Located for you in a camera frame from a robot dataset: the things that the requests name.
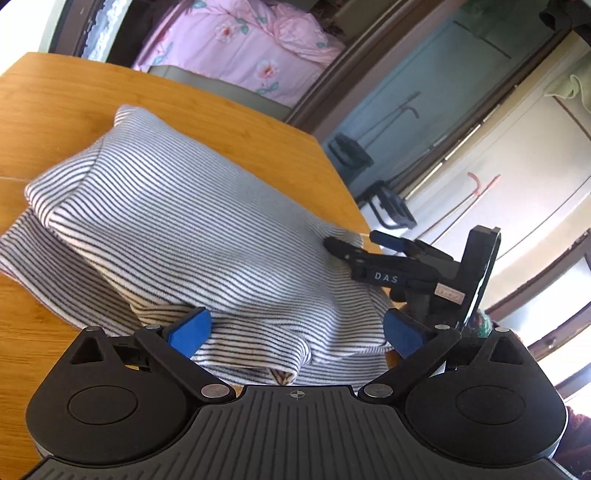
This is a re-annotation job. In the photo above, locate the dark waste bin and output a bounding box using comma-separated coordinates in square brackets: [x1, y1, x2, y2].
[328, 133, 374, 185]

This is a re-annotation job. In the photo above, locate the grey bed frame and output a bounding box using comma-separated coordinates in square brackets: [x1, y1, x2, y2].
[148, 66, 290, 121]

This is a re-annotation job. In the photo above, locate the black white striped garment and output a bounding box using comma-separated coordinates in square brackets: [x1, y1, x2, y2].
[1, 106, 391, 388]

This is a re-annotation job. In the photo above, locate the pink floral bed quilt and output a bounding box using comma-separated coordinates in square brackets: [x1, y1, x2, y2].
[132, 1, 345, 107]

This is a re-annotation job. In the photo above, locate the black folding stool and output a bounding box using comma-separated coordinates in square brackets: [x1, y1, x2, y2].
[356, 181, 417, 231]

